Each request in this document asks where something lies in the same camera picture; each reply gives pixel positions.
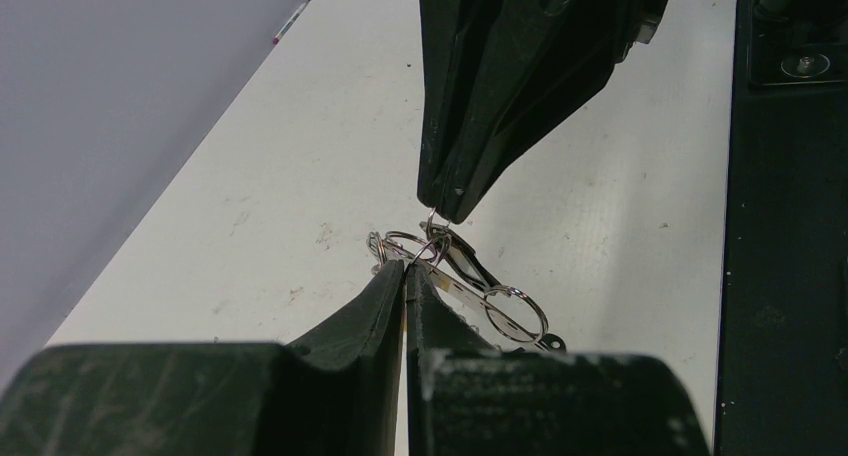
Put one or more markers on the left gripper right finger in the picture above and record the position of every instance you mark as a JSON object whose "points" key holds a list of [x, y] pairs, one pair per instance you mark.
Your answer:
{"points": [[465, 397]]}

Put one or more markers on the metal disc keyring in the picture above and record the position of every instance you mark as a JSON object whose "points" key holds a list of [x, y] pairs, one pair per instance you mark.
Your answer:
{"points": [[453, 267]]}

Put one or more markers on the red white marker pen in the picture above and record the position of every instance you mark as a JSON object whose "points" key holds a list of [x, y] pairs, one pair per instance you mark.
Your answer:
{"points": [[289, 22]]}

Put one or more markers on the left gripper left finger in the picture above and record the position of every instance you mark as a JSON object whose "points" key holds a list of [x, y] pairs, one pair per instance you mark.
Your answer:
{"points": [[332, 391]]}

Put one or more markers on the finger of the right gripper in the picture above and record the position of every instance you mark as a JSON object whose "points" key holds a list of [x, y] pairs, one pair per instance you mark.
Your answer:
{"points": [[488, 67], [598, 36]]}

